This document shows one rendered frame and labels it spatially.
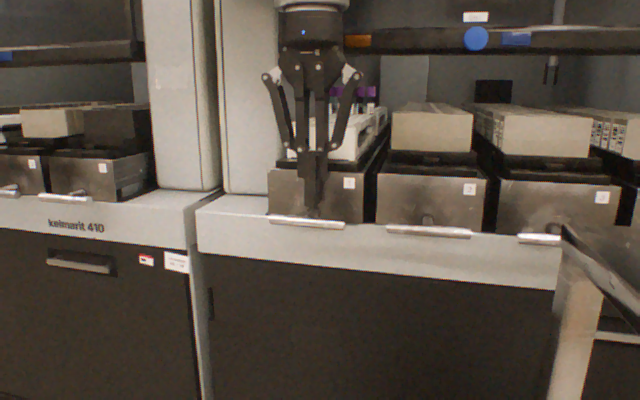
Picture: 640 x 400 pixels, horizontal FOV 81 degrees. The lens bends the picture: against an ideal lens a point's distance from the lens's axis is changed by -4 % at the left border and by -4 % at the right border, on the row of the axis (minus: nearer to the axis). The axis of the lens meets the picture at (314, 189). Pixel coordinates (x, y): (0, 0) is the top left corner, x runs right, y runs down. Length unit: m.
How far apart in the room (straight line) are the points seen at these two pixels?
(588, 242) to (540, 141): 0.32
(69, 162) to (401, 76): 0.87
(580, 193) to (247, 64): 0.50
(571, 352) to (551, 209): 0.23
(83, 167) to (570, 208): 0.71
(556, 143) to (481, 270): 0.20
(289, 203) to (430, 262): 0.21
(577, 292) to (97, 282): 0.72
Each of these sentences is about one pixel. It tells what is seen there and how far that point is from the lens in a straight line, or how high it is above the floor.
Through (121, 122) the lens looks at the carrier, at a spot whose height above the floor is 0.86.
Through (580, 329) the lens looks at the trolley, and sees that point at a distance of 0.35.
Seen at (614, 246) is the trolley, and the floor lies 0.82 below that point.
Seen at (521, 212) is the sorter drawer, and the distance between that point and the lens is 0.54.
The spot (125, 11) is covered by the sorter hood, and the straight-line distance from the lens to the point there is 0.76.
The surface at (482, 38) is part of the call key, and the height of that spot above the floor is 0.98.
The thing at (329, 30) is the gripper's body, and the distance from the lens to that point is 0.47.
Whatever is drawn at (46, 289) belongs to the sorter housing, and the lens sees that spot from 0.91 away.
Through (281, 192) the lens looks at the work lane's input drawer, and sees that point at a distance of 0.55.
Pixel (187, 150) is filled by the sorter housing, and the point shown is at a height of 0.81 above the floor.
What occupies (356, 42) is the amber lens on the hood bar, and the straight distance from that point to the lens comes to 0.58.
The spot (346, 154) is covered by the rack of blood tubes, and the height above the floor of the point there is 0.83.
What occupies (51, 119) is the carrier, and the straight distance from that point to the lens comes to 0.88.
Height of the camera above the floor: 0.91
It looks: 14 degrees down
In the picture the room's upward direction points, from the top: straight up
